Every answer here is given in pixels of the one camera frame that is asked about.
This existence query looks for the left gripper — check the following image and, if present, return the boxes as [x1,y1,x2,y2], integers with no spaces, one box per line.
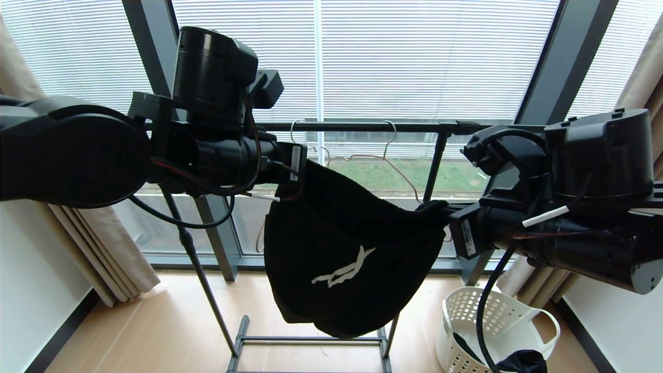
[150,128,307,195]

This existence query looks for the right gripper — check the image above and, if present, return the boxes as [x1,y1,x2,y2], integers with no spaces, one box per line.
[448,202,663,296]

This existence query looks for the pink clothes hanger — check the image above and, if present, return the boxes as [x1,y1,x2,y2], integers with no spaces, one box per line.
[327,120,452,243]
[255,119,330,254]

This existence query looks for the black shorts with white print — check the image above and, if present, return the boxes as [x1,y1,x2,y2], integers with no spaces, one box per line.
[263,160,450,339]

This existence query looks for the black shirt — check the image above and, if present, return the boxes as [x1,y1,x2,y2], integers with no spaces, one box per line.
[495,350,549,373]

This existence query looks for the white laundry basket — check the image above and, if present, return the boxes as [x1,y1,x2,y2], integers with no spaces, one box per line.
[435,286,561,373]

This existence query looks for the black clothes rack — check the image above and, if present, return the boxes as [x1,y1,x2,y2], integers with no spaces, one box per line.
[158,120,547,373]

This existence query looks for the beige curtain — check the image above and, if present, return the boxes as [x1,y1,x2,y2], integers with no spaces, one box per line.
[0,16,161,307]
[497,21,663,306]

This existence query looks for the window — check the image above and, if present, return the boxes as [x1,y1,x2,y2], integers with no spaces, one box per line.
[0,0,663,272]

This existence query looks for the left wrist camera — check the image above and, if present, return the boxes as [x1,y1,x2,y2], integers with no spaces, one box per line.
[251,70,284,109]

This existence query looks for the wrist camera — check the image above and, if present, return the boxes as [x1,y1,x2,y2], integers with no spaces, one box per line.
[251,70,284,109]
[461,124,549,179]

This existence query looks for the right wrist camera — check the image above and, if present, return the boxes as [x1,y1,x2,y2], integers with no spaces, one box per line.
[461,124,549,179]

